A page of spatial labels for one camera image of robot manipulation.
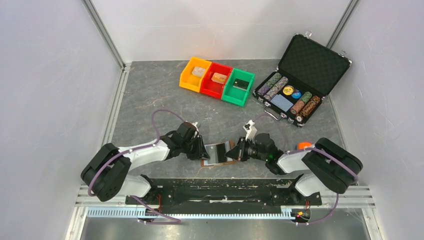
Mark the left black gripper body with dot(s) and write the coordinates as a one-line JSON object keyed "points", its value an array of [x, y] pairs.
{"points": [[191, 148]]}

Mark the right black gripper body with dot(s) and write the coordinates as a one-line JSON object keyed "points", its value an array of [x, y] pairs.
{"points": [[248, 150]]}

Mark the brown leather card holder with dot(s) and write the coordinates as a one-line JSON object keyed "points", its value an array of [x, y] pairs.
{"points": [[217, 153]]}

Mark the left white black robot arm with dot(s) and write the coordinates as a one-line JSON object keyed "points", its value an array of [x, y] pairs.
{"points": [[107, 174]]}

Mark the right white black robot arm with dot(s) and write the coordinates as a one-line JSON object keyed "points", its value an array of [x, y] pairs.
{"points": [[331, 166]]}

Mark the blue playing card deck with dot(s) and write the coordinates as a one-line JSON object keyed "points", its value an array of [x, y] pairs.
{"points": [[281, 102]]}

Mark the dark card in green bin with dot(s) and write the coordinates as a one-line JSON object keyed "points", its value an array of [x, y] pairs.
{"points": [[241, 84]]}

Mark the card stack in yellow bin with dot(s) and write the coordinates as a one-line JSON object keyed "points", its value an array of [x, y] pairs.
{"points": [[198, 71]]}

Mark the card stack in red bin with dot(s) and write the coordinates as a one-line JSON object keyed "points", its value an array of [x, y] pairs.
{"points": [[219, 78]]}

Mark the orange blue tape roll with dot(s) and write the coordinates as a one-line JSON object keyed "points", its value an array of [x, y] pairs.
{"points": [[303, 145]]}

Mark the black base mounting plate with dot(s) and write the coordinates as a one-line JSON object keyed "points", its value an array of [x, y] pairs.
{"points": [[225, 195]]}

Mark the green plastic bin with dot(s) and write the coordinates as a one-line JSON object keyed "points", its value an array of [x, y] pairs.
{"points": [[236, 96]]}

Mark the yellow plastic bin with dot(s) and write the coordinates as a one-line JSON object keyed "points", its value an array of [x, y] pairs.
{"points": [[192, 75]]}

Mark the yellow dealer button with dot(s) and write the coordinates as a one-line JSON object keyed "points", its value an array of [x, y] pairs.
{"points": [[288, 90]]}

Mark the red plastic bin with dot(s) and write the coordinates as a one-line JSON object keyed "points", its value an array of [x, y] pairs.
{"points": [[210, 88]]}

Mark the black poker chip case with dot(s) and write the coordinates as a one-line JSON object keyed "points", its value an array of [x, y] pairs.
{"points": [[312, 69]]}

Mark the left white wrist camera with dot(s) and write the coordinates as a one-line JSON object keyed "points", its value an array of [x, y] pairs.
{"points": [[195, 124]]}

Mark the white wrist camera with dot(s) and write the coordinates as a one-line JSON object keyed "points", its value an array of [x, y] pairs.
{"points": [[195, 124], [250, 130]]}

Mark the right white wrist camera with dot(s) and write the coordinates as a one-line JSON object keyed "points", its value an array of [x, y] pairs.
{"points": [[250, 130]]}

